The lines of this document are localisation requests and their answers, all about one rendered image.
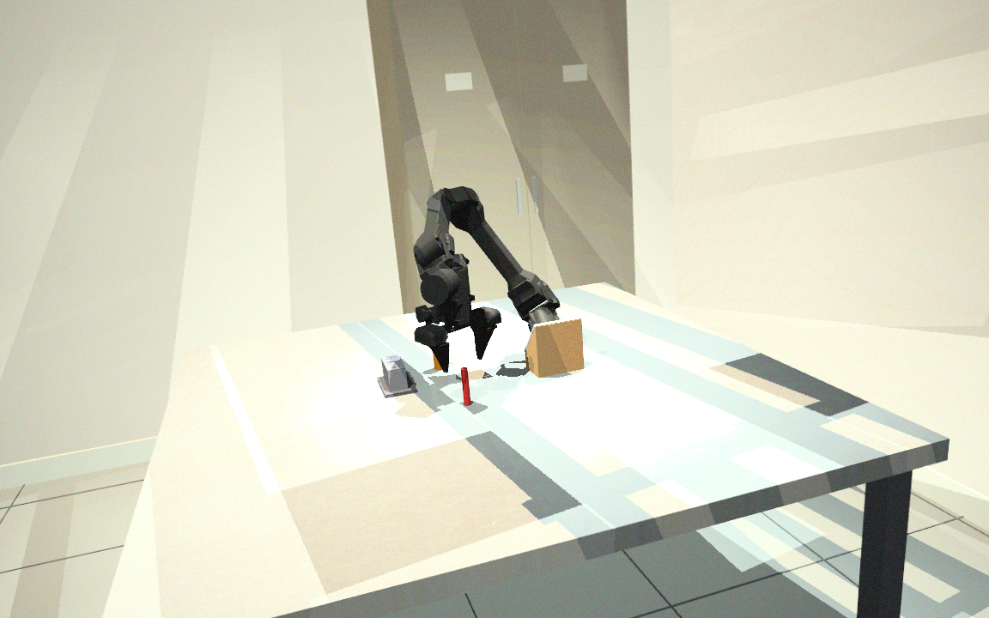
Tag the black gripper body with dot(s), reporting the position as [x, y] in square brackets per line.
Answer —
[457, 312]

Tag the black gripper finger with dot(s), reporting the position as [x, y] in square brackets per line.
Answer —
[441, 353]
[482, 336]

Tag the dark red cylinder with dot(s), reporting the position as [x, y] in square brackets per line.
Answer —
[465, 384]

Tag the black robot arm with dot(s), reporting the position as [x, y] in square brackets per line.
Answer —
[445, 273]

